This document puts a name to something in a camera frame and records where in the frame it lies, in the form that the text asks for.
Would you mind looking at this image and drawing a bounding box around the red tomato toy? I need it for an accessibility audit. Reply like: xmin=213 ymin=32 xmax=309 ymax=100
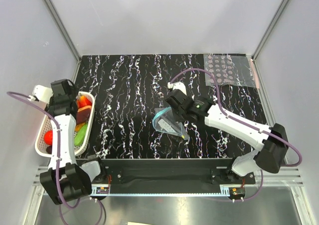
xmin=43 ymin=130 xmax=53 ymax=146

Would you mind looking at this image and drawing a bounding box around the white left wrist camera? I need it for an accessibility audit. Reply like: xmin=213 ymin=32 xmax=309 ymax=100
xmin=32 ymin=85 xmax=53 ymax=104

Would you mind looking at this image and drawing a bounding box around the left connector board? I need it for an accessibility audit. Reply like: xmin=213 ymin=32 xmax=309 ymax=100
xmin=96 ymin=186 xmax=110 ymax=194

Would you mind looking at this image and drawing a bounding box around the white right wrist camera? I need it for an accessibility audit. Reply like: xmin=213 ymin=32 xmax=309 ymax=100
xmin=167 ymin=82 xmax=187 ymax=95

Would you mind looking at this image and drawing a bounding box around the purple eggplant toy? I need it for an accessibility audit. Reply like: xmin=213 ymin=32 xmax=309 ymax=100
xmin=46 ymin=146 xmax=52 ymax=154

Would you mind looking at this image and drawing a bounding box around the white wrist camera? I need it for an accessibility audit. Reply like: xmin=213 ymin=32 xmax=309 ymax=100
xmin=32 ymin=85 xmax=53 ymax=104
xmin=167 ymin=82 xmax=187 ymax=95

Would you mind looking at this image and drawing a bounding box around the right connector board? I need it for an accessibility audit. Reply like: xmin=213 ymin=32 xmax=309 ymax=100
xmin=230 ymin=187 xmax=246 ymax=200

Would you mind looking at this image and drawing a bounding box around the clear zip bag blue zipper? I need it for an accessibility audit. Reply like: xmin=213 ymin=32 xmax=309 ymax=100
xmin=152 ymin=107 xmax=189 ymax=140

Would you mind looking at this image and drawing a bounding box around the green vegetable toy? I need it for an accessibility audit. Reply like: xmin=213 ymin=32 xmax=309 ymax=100
xmin=74 ymin=123 xmax=88 ymax=147

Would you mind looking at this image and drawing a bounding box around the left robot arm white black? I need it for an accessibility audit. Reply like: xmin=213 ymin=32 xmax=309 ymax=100
xmin=40 ymin=79 xmax=108 ymax=205

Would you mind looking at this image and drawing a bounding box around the white plastic basket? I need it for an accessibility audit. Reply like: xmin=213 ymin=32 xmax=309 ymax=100
xmin=34 ymin=91 xmax=95 ymax=157

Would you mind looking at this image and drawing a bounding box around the red pepper toy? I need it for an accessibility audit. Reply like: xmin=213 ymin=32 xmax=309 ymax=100
xmin=77 ymin=96 xmax=92 ymax=109

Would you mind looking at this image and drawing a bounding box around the yellow orange fruit toy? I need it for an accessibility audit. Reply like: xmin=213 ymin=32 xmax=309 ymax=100
xmin=75 ymin=122 xmax=86 ymax=132

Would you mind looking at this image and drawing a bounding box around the connector board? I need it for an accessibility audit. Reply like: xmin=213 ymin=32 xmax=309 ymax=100
xmin=230 ymin=187 xmax=246 ymax=200
xmin=96 ymin=186 xmax=110 ymax=194

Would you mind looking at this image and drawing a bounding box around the clear bags pink dots stack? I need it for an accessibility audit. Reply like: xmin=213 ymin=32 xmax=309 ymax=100
xmin=203 ymin=54 xmax=260 ymax=89

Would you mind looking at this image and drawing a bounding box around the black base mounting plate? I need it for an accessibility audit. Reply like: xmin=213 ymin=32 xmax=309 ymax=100
xmin=48 ymin=157 xmax=287 ymax=195

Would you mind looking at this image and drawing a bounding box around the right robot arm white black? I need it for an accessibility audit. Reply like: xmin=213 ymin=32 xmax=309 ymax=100
xmin=165 ymin=89 xmax=288 ymax=184

